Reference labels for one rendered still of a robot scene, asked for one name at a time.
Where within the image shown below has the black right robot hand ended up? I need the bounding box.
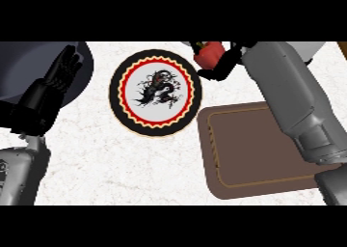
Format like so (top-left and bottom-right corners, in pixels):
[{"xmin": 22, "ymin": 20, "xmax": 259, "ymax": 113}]
[{"xmin": 187, "ymin": 41, "xmax": 258, "ymax": 82}]

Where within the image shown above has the red bell pepper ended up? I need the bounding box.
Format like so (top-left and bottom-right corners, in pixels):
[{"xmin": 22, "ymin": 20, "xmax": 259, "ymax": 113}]
[{"xmin": 193, "ymin": 41, "xmax": 227, "ymax": 70}]

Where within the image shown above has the black-rimmed plate with dragon print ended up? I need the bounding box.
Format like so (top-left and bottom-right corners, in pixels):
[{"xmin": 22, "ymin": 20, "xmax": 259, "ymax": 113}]
[{"xmin": 107, "ymin": 48, "xmax": 203, "ymax": 137}]

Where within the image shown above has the brown rectangular tray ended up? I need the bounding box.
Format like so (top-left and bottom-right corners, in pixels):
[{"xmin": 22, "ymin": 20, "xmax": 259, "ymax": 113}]
[{"xmin": 194, "ymin": 100, "xmax": 344, "ymax": 201}]

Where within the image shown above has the pale grey appliance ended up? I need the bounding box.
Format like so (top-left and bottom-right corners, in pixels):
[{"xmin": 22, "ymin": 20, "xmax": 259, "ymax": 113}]
[{"xmin": 286, "ymin": 41, "xmax": 327, "ymax": 64}]

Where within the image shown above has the dark grey round pot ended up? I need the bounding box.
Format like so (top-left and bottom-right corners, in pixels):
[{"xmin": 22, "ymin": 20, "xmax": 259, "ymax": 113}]
[{"xmin": 0, "ymin": 41, "xmax": 95, "ymax": 108}]

